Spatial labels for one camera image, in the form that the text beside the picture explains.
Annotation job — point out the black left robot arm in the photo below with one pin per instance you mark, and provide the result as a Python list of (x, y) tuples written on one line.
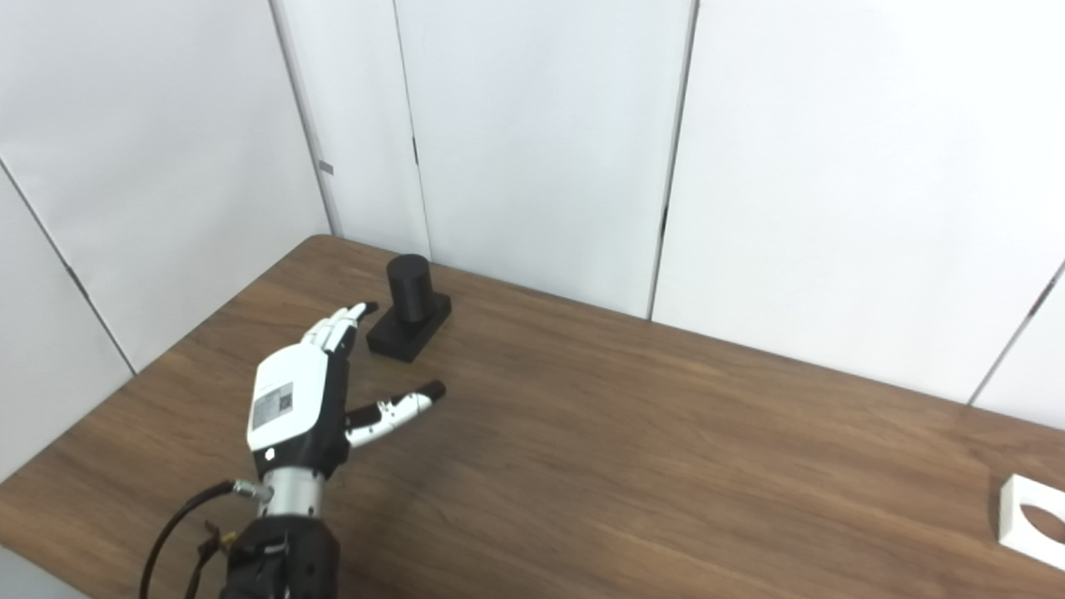
[(287, 557)]

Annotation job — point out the white square piece with hole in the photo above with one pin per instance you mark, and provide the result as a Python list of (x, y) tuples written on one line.
[(1011, 520)]

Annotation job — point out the black peg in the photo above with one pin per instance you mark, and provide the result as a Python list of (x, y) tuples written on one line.
[(409, 299)]

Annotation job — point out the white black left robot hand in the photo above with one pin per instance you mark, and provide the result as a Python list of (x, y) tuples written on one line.
[(291, 391)]

